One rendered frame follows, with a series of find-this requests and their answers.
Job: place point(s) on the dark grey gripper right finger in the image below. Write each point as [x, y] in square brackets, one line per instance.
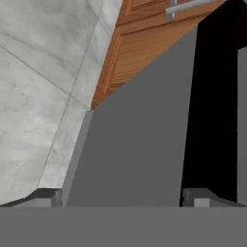
[199, 197]

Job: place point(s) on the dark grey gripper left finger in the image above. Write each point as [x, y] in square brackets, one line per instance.
[43, 197]

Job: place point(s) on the dishwasher with black interior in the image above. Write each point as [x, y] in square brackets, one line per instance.
[214, 106]

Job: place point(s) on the wooden cupboard door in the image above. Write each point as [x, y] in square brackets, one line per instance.
[128, 61]

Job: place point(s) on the wooden drawer front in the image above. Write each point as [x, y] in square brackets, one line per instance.
[144, 9]

